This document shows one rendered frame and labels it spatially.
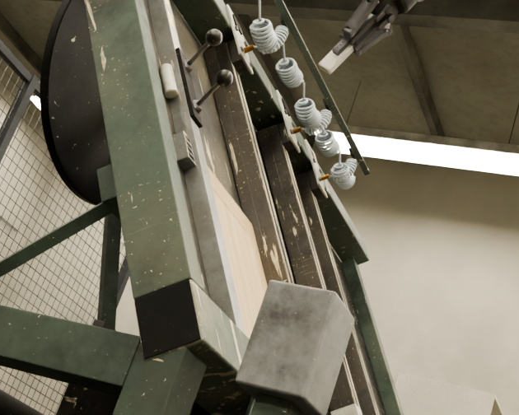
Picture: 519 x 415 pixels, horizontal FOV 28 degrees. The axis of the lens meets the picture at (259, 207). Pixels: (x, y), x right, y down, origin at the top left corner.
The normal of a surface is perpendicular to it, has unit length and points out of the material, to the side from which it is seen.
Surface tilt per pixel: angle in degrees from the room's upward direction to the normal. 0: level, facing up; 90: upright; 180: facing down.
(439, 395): 90
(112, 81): 90
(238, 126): 90
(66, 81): 90
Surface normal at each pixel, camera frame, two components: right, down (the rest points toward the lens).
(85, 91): 0.89, 0.14
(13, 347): -0.33, -0.46
